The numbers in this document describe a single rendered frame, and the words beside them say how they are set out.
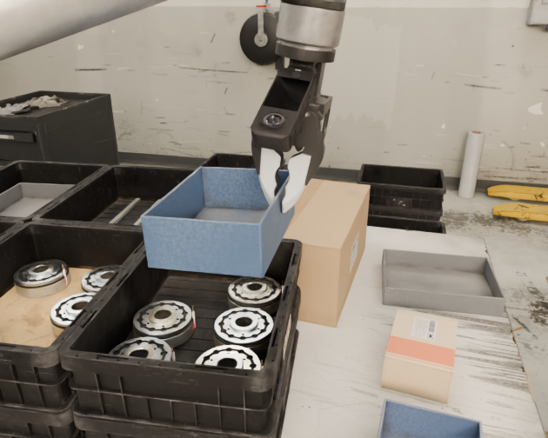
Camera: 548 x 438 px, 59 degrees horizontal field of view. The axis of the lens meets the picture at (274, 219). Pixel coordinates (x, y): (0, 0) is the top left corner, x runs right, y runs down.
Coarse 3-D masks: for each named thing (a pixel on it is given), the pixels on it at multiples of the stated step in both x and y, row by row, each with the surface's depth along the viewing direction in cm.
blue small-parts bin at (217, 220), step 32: (192, 192) 73; (224, 192) 77; (256, 192) 75; (160, 224) 58; (192, 224) 57; (224, 224) 56; (256, 224) 55; (288, 224) 71; (160, 256) 60; (192, 256) 59; (224, 256) 58; (256, 256) 57
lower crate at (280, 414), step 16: (288, 352) 83; (288, 368) 88; (288, 384) 90; (80, 416) 70; (96, 432) 73; (112, 432) 70; (128, 432) 70; (144, 432) 69; (160, 432) 69; (176, 432) 68; (192, 432) 68; (208, 432) 68; (272, 432) 68
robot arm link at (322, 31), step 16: (288, 16) 54; (304, 16) 53; (320, 16) 53; (336, 16) 54; (288, 32) 54; (304, 32) 54; (320, 32) 54; (336, 32) 55; (304, 48) 55; (320, 48) 55
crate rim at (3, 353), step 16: (32, 224) 104; (48, 224) 104; (64, 224) 104; (80, 224) 104; (0, 240) 97; (96, 304) 77; (80, 320) 73; (64, 336) 69; (0, 352) 67; (16, 352) 67; (32, 352) 66; (48, 352) 66
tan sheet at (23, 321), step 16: (80, 272) 105; (80, 288) 100; (0, 304) 94; (16, 304) 94; (32, 304) 94; (48, 304) 94; (0, 320) 90; (16, 320) 90; (32, 320) 90; (48, 320) 90; (16, 336) 85; (32, 336) 85; (48, 336) 85
